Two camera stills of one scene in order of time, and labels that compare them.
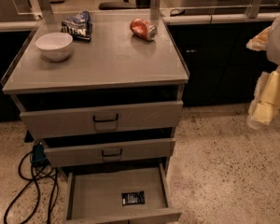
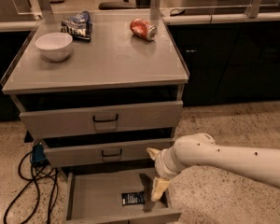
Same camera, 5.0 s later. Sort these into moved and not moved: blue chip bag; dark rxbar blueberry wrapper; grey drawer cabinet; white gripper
Moved: white gripper
Not moved: blue chip bag; grey drawer cabinet; dark rxbar blueberry wrapper
